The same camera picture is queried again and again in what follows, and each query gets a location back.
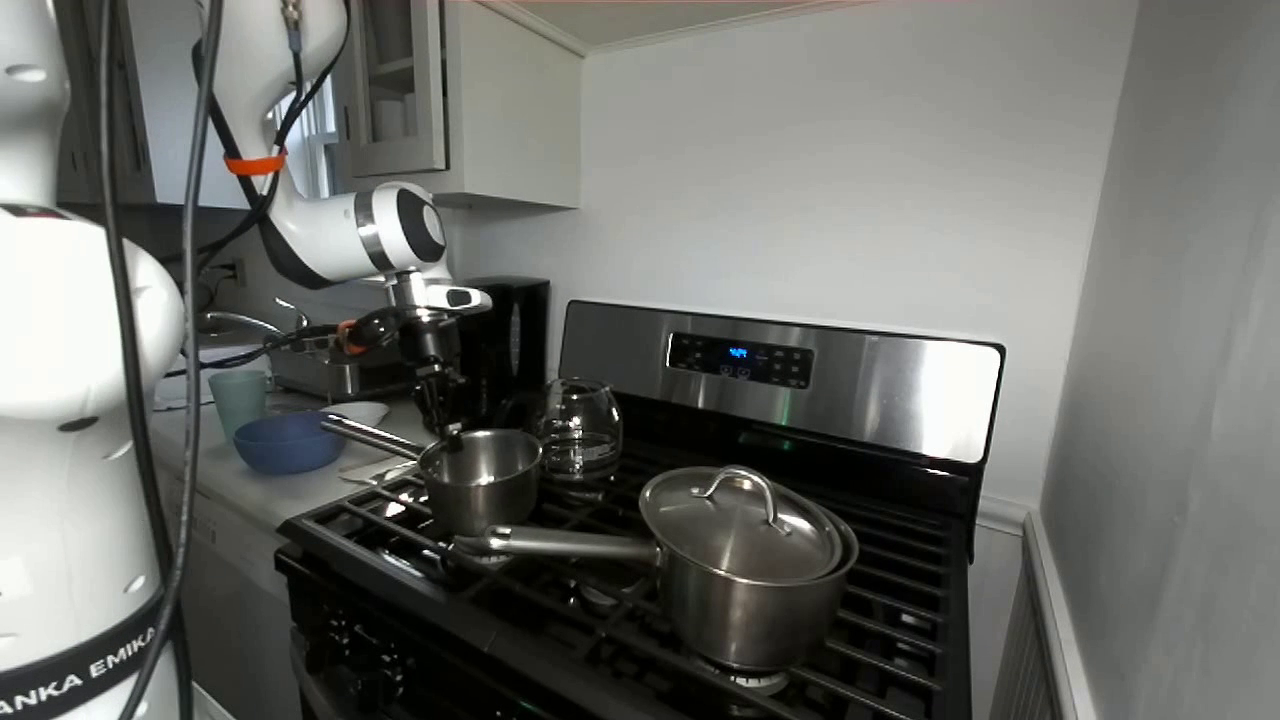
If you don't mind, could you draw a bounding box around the blue bowl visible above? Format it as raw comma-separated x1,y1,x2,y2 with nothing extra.
233,408,347,481

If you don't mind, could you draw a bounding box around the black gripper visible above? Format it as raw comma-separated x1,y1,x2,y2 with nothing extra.
402,312,469,445

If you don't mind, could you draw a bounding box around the steel pot lid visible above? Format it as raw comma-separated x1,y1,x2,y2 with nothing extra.
635,464,847,584

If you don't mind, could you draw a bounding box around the white base cabinet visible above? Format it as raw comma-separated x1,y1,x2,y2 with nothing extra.
176,458,303,720

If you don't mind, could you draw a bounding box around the large steel pot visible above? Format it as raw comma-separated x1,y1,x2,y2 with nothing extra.
452,518,863,676

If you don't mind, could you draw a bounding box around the glass door wall cabinet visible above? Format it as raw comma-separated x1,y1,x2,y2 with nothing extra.
324,0,589,213

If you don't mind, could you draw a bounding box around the black coffee maker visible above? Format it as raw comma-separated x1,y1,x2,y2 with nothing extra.
452,278,554,432

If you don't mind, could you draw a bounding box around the small steel saucepan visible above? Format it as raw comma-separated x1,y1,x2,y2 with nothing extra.
317,408,550,537

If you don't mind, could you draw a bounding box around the glass coffee carafe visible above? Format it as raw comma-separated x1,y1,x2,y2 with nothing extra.
534,382,628,488

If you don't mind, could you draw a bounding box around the chrome sink faucet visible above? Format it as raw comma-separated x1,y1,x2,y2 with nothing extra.
201,308,291,346

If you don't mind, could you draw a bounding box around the pale green cup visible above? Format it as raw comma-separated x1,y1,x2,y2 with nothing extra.
206,369,278,441

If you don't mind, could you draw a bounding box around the metal dish rack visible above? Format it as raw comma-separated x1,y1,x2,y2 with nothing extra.
264,324,419,405

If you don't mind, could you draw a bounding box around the black gas stove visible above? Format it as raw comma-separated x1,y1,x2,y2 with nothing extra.
272,301,1010,720

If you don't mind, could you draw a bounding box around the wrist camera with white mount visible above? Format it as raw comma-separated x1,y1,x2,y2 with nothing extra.
383,269,497,319

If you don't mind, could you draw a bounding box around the plain white wall cabinet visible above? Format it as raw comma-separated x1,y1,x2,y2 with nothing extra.
53,0,233,218

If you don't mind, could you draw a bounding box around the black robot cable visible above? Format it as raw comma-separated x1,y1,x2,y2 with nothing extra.
97,0,403,720

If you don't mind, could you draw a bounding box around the white baseboard trim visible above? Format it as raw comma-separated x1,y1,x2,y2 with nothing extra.
1018,503,1096,720

